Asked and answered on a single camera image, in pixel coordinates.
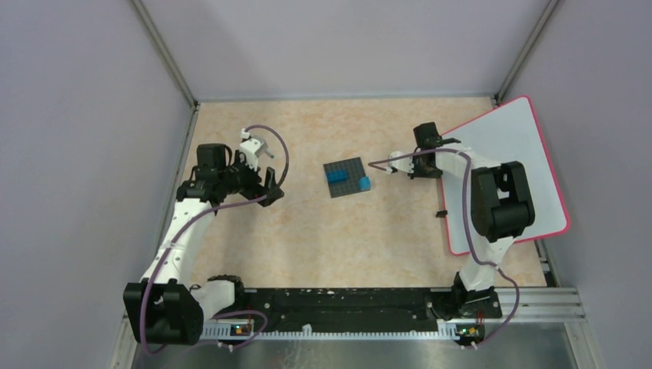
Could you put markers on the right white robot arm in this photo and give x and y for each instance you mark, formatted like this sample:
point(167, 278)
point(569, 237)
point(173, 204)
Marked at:
point(496, 208)

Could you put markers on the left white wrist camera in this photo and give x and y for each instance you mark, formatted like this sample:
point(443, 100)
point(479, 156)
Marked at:
point(250, 147)

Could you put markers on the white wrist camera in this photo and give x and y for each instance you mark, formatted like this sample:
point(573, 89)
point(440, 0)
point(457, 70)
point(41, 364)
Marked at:
point(400, 161)
point(250, 147)

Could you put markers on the blue lego brick stack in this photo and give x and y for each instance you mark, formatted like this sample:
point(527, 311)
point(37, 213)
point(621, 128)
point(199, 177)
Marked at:
point(337, 176)

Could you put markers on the light blue lego brick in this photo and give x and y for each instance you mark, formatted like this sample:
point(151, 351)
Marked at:
point(364, 184)

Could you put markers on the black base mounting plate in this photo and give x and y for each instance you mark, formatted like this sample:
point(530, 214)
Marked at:
point(339, 310)

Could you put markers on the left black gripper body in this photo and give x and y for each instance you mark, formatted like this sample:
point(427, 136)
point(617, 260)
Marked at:
point(243, 179)

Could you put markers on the white board with red frame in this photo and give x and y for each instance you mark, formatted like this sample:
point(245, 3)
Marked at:
point(510, 132)

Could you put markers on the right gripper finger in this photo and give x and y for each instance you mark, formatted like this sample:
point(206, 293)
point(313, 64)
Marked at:
point(426, 136)
point(448, 141)

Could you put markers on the white cable duct rail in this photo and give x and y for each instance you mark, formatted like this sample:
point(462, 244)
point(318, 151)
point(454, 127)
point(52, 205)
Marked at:
point(221, 331)

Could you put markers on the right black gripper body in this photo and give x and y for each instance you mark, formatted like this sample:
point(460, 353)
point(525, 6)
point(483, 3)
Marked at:
point(421, 171)

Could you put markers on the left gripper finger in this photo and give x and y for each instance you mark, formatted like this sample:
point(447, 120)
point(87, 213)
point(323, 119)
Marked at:
point(270, 196)
point(270, 182)

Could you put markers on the grey lego baseplate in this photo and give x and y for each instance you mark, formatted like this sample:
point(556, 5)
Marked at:
point(355, 169)

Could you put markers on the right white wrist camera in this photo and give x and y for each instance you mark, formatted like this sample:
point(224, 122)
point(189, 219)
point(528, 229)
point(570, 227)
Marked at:
point(400, 161)

